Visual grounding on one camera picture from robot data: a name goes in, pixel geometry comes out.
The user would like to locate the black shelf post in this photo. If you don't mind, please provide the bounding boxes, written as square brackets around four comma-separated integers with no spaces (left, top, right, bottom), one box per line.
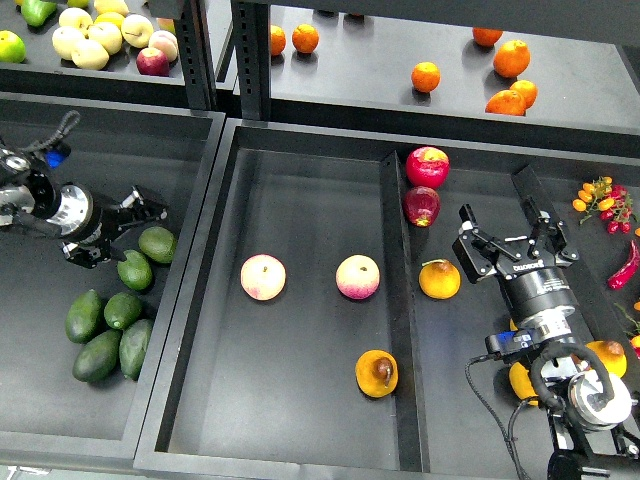
[231,1,271,121]
[175,0,217,111]

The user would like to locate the orange behind front orange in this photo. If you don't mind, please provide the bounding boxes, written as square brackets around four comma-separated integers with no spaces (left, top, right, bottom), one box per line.
[509,79,538,109]

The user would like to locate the pale yellow pear middle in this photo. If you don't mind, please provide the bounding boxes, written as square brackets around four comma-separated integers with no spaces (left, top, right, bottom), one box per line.
[88,22,123,55]

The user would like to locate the large orange on shelf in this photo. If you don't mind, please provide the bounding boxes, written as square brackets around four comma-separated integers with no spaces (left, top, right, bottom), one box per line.
[493,40,531,78]

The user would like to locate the pink apple right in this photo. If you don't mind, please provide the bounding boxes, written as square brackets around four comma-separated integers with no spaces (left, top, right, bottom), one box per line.
[336,254,380,300]

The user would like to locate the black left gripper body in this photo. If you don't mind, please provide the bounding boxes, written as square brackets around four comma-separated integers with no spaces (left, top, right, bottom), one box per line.
[54,184,124,247]

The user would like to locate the yellow pear far right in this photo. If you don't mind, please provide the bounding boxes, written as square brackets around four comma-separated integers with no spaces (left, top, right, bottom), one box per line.
[586,340,627,378]

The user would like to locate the black tray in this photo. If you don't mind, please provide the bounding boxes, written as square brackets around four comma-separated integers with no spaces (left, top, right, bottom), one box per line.
[134,120,639,479]
[1,93,224,469]

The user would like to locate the dark red apple on shelf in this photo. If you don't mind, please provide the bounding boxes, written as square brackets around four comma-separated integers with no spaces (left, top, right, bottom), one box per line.
[136,47,170,77]

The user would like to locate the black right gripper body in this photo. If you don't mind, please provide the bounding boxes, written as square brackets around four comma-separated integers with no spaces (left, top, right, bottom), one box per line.
[498,262,578,328]

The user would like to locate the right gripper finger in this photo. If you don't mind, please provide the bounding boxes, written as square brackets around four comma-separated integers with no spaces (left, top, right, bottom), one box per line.
[458,204,522,268]
[521,197,580,268]

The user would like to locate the cherry tomato bunch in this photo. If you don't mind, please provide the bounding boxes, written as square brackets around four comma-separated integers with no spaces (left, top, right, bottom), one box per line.
[572,176,639,235]

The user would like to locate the bright red apple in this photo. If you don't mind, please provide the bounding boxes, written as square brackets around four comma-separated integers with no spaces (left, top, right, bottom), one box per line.
[405,146,450,190]

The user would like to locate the red chili pepper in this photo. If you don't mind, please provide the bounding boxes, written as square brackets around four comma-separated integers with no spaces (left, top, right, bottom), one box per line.
[607,240,639,290]

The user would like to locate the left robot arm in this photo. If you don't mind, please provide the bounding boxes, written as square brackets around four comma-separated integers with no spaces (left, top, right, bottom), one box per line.
[1,110,168,269]

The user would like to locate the pink peach on shelf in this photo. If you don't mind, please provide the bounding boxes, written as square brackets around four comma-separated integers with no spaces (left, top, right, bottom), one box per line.
[148,30,179,62]

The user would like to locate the orange shelf leftmost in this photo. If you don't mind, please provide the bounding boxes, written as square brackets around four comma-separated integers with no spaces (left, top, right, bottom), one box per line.
[270,25,287,57]

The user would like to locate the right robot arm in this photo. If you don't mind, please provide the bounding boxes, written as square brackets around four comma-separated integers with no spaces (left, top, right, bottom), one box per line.
[453,197,639,479]

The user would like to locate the green pepper on shelf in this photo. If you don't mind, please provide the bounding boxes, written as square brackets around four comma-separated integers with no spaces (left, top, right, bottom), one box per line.
[20,0,57,28]

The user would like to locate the black middle tray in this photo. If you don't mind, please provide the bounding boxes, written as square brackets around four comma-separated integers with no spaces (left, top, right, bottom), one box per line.
[134,120,639,479]

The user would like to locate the black shelf post left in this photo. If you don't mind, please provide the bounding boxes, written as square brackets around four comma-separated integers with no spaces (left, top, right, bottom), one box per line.
[175,0,217,111]

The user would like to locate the orange front right shelf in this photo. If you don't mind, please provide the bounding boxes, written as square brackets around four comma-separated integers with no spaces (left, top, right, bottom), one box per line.
[485,89,527,116]

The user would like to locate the yellow pear near divider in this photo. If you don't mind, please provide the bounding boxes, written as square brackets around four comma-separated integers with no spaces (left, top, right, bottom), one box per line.
[419,259,461,300]

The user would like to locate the pale yellow pear left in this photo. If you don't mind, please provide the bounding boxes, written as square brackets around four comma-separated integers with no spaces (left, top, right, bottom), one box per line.
[52,26,85,61]

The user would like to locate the yellow pear with brown stem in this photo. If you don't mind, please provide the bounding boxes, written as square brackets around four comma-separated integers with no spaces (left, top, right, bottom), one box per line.
[355,350,399,399]

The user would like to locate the green avocado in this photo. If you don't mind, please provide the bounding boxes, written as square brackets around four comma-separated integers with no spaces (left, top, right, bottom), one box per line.
[117,250,153,291]
[65,289,105,344]
[138,226,177,264]
[119,319,154,381]
[104,292,143,330]
[72,329,122,383]

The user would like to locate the pale yellow pear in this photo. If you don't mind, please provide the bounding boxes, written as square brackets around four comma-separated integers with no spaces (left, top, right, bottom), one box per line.
[71,39,110,70]
[88,22,123,55]
[52,26,85,61]

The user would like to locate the pink apple left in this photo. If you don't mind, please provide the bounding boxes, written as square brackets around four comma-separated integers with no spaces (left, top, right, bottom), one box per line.
[240,254,286,301]

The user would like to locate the green apple on shelf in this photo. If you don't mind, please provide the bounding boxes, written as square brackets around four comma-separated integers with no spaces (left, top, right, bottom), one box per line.
[0,30,26,64]

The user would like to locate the pink apple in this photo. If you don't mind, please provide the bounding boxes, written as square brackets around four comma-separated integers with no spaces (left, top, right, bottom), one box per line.
[240,254,286,301]
[336,254,380,300]

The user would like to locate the pale yellow apple right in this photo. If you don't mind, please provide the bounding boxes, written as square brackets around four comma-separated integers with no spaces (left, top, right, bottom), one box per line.
[120,14,154,49]

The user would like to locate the orange top right shelf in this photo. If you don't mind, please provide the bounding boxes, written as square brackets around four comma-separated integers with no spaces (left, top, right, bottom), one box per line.
[472,27,503,48]

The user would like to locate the black left tray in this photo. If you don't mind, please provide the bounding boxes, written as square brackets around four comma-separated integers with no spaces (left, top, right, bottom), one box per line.
[1,93,224,469]

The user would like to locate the yellow pear lower right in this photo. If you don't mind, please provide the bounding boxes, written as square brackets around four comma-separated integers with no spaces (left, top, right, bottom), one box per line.
[509,362,539,407]

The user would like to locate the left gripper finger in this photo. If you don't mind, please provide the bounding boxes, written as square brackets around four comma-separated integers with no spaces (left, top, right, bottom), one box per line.
[62,241,111,269]
[112,185,168,233]

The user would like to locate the pale yellow pear front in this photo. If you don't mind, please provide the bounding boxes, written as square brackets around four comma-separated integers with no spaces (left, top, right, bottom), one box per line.
[71,39,110,70]

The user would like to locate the black shelf post right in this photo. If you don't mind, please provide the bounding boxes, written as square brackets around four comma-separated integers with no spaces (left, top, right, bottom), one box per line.
[231,1,271,121]

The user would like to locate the orange on shelf centre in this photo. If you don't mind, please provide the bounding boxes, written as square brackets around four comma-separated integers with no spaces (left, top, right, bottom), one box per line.
[411,62,441,93]

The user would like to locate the green avocado top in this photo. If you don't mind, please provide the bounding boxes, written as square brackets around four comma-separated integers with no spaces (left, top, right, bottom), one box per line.
[138,226,177,264]

